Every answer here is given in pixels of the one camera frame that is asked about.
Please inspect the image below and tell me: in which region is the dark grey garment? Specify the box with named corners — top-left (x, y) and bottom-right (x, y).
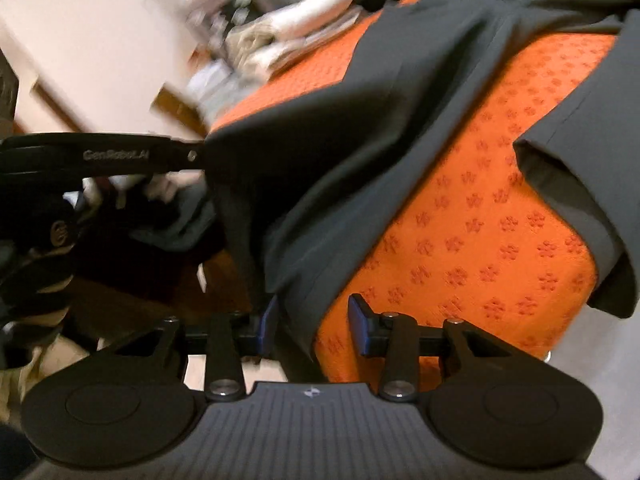
top-left (204, 0), bottom-right (639, 352)

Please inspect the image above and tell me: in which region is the white folded clothes stack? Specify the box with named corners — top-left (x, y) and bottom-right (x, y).
top-left (186, 0), bottom-right (362, 118)

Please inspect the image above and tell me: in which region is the orange patterned table cloth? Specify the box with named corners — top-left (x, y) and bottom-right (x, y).
top-left (210, 11), bottom-right (616, 382)

